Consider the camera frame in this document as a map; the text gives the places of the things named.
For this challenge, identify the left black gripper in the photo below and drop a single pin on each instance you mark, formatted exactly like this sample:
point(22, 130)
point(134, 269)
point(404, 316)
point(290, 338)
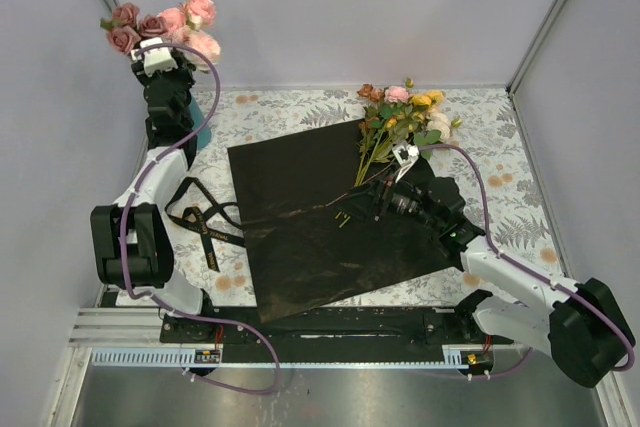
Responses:
point(180, 73)

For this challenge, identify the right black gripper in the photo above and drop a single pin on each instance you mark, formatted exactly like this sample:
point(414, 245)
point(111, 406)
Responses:
point(381, 197)

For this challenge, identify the pink rose stem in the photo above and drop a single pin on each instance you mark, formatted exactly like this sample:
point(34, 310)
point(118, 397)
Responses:
point(205, 44)
point(187, 17)

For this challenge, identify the mauve rose stem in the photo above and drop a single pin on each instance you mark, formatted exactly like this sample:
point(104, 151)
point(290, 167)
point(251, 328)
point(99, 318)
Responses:
point(125, 31)

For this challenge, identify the black wrapping paper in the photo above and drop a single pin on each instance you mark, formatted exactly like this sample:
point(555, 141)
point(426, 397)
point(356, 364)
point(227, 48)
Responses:
point(301, 255)

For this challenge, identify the black printed ribbon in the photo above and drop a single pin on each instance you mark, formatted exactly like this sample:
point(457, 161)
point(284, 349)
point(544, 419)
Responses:
point(196, 220)

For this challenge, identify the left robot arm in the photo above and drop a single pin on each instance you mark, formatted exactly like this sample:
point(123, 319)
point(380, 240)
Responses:
point(132, 248)

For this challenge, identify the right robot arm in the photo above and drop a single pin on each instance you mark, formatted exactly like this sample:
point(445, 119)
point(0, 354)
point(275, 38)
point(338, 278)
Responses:
point(579, 325)

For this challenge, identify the teal cylindrical vase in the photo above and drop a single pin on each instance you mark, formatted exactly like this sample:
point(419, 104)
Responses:
point(205, 135)

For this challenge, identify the flower bouquet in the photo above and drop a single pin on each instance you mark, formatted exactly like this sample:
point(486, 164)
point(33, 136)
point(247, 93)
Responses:
point(399, 113)

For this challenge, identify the floral tablecloth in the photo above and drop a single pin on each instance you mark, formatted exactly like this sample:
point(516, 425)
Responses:
point(488, 132)

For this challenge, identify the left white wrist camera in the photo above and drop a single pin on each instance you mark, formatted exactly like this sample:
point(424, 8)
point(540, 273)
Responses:
point(155, 56)

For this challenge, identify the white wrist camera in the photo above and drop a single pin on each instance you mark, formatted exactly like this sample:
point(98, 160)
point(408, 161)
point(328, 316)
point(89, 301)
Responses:
point(406, 155)
point(155, 56)

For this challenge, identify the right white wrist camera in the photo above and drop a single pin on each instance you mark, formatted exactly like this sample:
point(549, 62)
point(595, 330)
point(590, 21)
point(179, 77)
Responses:
point(406, 155)

